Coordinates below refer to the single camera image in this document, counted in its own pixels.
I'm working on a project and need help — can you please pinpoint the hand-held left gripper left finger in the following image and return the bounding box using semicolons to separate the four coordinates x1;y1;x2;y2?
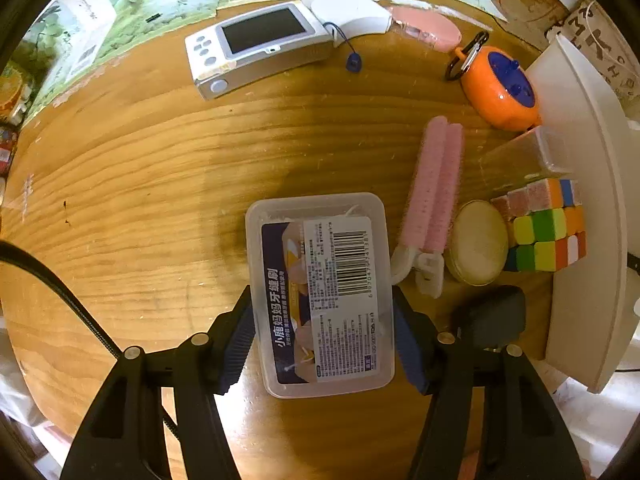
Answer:
60;285;257;480

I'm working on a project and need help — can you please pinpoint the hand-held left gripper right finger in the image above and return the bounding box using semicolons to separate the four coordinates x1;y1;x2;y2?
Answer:
391;286;586;480

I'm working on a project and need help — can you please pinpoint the dark bottle with gold cap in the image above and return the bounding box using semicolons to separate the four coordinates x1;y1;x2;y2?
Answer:
452;285;528;353

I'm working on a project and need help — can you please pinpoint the clear labelled plastic box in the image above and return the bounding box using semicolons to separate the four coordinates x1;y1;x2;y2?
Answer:
245;192;396;400

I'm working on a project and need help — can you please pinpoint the round cream compact tin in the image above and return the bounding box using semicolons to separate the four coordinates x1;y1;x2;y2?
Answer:
444;200;511;287

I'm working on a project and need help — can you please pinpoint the pink hair roller clip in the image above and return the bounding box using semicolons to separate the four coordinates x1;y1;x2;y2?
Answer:
390;115;466;300

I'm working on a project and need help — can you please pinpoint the multicoloured puzzle cube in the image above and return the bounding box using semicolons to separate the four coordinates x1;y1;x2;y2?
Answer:
490;177;587;273

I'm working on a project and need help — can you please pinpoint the white plastic storage bin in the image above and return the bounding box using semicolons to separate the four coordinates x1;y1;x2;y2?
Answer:
527;34;640;395

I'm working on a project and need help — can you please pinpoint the white plastic scoop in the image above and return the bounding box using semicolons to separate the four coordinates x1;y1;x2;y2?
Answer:
300;0;393;43

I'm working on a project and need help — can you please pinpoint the small empty clear box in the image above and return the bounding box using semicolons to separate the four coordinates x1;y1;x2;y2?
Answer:
477;126;576;183

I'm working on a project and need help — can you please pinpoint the orange round toy with carabiner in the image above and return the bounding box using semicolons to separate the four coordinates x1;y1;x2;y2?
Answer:
445;30;543;132

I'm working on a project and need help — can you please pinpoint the white handheld screen device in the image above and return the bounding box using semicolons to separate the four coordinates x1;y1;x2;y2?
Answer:
184;1;335;101

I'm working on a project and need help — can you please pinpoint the pink heart-shaped case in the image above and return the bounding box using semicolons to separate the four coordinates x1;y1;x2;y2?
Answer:
387;6;463;53

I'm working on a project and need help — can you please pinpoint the colourful printed packaging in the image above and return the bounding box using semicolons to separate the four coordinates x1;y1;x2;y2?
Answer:
0;67;28;176

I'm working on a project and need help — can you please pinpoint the letter print fabric bag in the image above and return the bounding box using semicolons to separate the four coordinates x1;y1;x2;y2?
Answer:
545;0;640;111

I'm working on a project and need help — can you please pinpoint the brown cardboard box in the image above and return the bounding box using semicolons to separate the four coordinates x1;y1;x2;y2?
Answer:
492;0;586;51

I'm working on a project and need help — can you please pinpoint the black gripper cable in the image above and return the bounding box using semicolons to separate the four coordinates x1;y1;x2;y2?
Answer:
0;240;181;443

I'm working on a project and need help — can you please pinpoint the blue tag on cord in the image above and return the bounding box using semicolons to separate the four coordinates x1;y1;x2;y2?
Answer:
325;22;363;73

